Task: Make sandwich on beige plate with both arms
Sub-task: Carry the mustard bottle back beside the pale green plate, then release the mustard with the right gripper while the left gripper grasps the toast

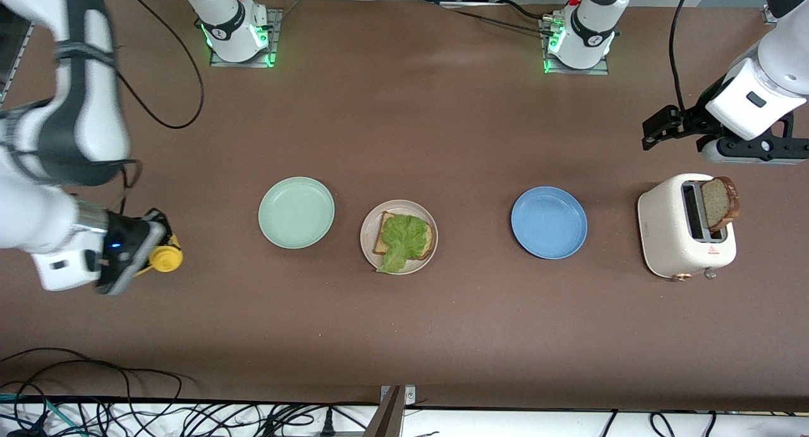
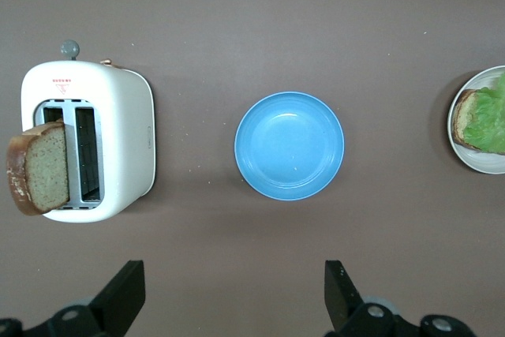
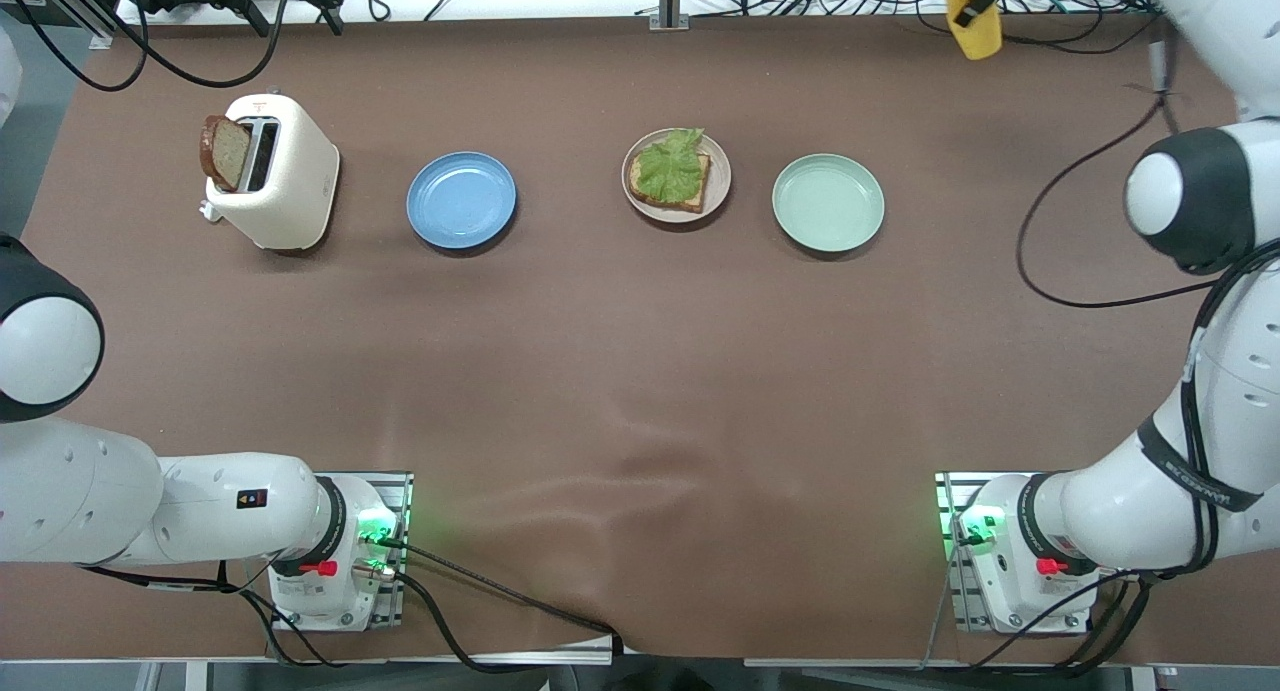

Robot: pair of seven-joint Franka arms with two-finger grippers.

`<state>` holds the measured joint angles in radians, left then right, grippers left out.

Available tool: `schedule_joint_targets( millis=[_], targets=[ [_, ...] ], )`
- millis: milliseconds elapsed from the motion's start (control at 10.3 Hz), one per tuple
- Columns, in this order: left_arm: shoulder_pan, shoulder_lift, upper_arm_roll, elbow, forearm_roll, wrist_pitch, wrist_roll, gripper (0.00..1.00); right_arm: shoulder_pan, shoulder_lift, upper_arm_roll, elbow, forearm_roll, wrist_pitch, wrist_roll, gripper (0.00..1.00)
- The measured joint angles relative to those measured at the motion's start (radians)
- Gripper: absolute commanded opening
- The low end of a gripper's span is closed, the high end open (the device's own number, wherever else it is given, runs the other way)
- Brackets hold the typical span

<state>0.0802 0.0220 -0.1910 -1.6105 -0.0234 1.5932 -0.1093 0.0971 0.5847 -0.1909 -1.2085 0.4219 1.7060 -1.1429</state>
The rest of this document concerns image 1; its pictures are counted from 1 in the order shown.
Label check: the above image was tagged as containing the toasted bread slice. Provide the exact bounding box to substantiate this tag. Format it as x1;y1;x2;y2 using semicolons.
373;211;435;261
700;176;741;233

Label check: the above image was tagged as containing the aluminium frame rail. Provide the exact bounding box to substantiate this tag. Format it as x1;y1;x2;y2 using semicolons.
0;7;33;104

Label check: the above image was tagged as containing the yellow mustard squeeze bottle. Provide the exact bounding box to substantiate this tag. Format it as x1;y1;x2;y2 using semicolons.
134;233;185;277

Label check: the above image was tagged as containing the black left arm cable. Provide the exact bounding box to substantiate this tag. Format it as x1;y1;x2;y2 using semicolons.
668;0;698;109

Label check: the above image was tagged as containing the teal cable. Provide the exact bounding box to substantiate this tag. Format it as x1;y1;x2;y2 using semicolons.
0;393;86;437

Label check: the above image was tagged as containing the black braided cable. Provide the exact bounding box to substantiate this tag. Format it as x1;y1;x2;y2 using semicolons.
450;0;554;38

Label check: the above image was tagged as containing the beige plate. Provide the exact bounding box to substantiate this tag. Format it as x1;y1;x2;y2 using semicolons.
360;200;439;276

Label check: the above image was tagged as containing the aluminium profile bracket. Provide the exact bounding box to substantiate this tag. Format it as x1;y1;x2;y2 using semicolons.
363;385;418;437

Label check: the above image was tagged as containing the white two-slot toaster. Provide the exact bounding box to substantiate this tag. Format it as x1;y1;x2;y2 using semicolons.
637;173;738;281

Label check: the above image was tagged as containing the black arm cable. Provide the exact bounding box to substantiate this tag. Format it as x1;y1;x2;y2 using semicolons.
95;0;206;218
668;0;698;109

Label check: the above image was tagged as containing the pale green plate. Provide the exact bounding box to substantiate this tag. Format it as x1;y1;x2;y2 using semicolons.
258;176;336;250

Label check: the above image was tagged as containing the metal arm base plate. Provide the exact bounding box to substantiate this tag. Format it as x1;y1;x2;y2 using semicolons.
209;7;284;69
540;16;611;76

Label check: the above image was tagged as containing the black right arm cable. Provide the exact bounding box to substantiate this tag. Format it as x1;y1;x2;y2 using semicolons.
95;0;206;218

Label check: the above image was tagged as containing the blue plate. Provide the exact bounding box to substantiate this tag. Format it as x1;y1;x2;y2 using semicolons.
511;186;588;260

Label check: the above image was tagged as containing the green lettuce leaf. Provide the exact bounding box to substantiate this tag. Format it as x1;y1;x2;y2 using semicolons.
377;214;432;274

